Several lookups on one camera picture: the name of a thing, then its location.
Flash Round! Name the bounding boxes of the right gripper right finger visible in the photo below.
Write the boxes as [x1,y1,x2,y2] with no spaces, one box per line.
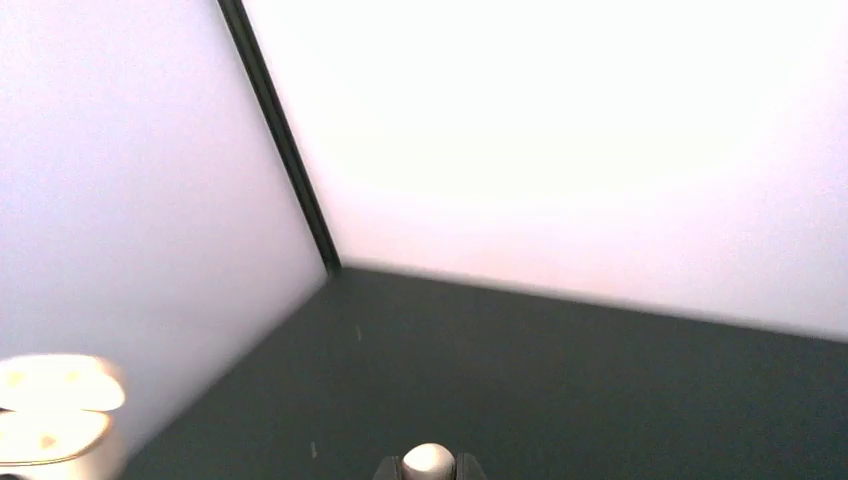
[454,453,487,480]

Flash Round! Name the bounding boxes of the pink earbuds charging case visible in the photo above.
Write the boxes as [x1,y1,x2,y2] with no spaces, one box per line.
[1,354,127,480]

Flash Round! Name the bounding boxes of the left black frame post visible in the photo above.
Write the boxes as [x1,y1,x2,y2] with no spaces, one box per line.
[218,0,342,276]

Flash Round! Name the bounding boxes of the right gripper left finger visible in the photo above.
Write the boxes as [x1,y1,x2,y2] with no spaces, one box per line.
[372,456,404,480]

